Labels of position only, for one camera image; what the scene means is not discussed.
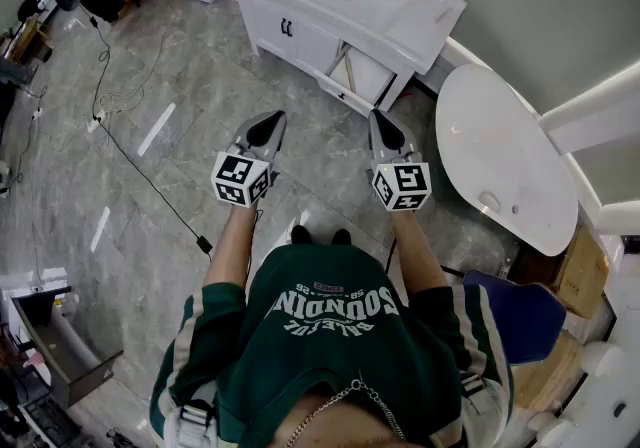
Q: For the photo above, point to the black power adapter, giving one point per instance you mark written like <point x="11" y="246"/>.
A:
<point x="204" y="244"/>

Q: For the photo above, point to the small brown cardboard box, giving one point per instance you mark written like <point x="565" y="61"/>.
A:
<point x="582" y="276"/>

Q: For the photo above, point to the large brown cardboard box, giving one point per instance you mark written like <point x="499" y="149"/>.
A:
<point x="550" y="371"/>

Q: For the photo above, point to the person's left forearm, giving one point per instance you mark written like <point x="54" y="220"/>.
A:
<point x="232" y="246"/>

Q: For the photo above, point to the person's left black shoe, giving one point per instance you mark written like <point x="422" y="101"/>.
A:
<point x="301" y="235"/>

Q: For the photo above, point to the person's black shoe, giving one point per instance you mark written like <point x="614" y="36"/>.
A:
<point x="341" y="237"/>
<point x="301" y="235"/>

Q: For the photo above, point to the white oval bathtub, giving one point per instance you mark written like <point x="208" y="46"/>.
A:
<point x="500" y="151"/>

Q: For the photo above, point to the blue plastic bin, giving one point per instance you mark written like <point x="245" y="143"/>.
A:
<point x="520" y="316"/>

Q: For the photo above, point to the white drawer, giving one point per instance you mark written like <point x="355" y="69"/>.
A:
<point x="367" y="73"/>

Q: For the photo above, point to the person's right black shoe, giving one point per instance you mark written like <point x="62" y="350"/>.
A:
<point x="341" y="237"/>

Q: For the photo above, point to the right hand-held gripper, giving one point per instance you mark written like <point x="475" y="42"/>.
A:
<point x="405" y="181"/>

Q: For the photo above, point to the person's right forearm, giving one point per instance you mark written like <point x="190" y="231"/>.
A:
<point x="417" y="251"/>

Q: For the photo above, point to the white power strip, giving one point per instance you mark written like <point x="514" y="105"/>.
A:
<point x="96" y="122"/>

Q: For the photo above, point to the wooden brush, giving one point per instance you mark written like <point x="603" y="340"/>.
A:
<point x="349" y="73"/>

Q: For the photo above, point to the grey desk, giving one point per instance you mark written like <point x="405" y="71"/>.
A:
<point x="75" y="361"/>

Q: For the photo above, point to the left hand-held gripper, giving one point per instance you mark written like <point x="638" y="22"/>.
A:
<point x="240" y="178"/>

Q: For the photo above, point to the green printed shirt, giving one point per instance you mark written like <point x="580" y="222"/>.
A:
<point x="325" y="336"/>

